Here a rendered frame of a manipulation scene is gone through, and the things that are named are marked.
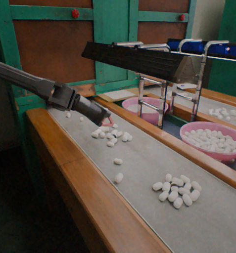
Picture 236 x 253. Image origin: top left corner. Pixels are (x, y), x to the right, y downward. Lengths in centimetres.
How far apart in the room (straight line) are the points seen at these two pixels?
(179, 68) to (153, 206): 38
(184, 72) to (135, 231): 41
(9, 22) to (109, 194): 90
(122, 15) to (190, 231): 119
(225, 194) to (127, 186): 28
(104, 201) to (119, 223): 7
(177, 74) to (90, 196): 40
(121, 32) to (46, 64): 51
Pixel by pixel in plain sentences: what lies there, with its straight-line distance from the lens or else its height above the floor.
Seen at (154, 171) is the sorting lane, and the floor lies 74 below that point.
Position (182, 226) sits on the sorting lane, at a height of 74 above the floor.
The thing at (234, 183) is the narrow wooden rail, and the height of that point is 76.
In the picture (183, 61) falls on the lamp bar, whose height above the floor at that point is 110.
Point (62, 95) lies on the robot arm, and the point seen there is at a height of 98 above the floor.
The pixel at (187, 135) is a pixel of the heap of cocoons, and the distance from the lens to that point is 95.
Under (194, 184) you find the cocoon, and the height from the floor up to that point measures 76.
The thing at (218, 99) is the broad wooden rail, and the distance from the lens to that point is 146.
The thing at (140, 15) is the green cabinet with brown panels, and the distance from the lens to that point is 146.
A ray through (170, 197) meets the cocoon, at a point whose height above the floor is 76.
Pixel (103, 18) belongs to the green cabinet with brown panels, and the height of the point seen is 122.
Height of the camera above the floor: 118
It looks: 27 degrees down
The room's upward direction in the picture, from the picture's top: straight up
